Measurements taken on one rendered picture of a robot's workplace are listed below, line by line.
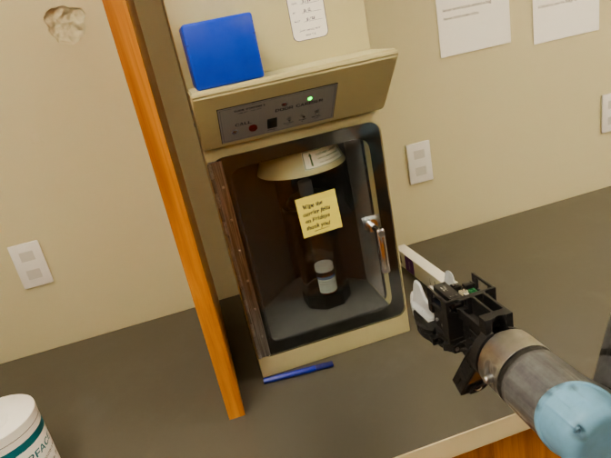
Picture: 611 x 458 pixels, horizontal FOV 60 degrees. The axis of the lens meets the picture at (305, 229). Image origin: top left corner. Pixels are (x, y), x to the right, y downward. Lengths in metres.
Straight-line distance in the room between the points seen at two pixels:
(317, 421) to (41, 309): 0.82
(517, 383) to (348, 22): 0.62
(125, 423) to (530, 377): 0.77
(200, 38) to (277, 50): 0.17
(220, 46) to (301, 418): 0.62
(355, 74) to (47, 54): 0.75
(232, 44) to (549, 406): 0.60
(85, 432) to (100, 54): 0.80
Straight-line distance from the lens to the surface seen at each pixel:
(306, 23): 0.92
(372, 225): 0.98
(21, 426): 0.97
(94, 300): 1.47
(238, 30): 0.79
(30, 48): 1.35
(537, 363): 0.60
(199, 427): 1.03
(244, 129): 0.86
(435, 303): 0.72
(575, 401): 0.57
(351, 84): 0.86
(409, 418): 0.94
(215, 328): 0.92
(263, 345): 1.04
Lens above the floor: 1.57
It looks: 21 degrees down
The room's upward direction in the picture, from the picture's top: 12 degrees counter-clockwise
